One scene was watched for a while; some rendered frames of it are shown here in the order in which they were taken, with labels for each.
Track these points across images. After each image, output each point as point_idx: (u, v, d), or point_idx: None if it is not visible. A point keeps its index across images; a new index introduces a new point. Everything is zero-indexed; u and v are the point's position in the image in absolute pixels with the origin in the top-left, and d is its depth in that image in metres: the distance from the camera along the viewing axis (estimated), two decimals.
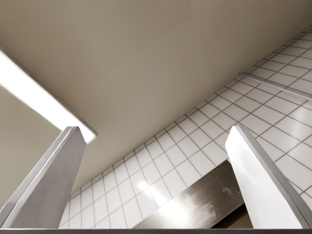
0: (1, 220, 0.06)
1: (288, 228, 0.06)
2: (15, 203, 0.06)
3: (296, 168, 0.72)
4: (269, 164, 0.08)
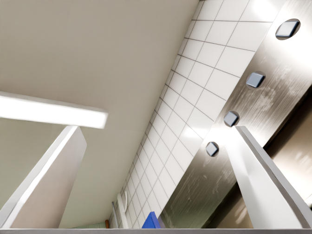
0: (1, 220, 0.06)
1: (288, 228, 0.06)
2: (15, 203, 0.06)
3: None
4: (269, 164, 0.08)
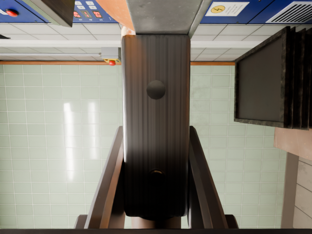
0: (96, 220, 0.06)
1: (199, 228, 0.06)
2: (103, 203, 0.06)
3: None
4: (199, 164, 0.08)
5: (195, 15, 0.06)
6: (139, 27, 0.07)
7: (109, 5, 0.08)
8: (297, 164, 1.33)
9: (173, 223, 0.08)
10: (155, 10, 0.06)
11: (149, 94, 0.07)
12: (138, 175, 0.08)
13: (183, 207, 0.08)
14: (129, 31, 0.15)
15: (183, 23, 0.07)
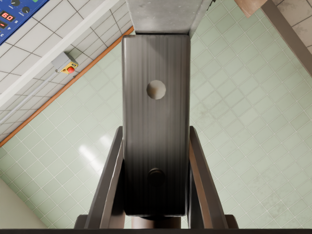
0: (96, 220, 0.06)
1: (199, 228, 0.06)
2: (103, 203, 0.06)
3: None
4: (199, 164, 0.08)
5: (195, 15, 0.06)
6: (139, 27, 0.07)
7: None
8: (293, 31, 1.24)
9: (173, 223, 0.08)
10: (155, 10, 0.06)
11: (149, 94, 0.07)
12: (138, 175, 0.08)
13: (183, 207, 0.08)
14: None
15: (183, 23, 0.07)
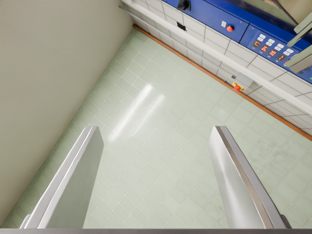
0: (36, 220, 0.06)
1: (255, 228, 0.06)
2: (48, 203, 0.06)
3: None
4: (243, 164, 0.08)
5: None
6: None
7: None
8: None
9: None
10: None
11: None
12: None
13: None
14: None
15: None
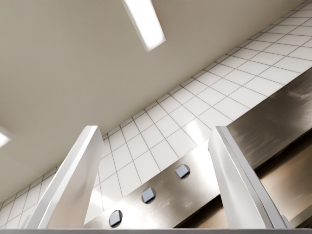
0: (36, 220, 0.06)
1: (255, 228, 0.06)
2: (48, 203, 0.06)
3: None
4: (243, 164, 0.08)
5: None
6: None
7: None
8: None
9: None
10: None
11: None
12: None
13: None
14: None
15: None
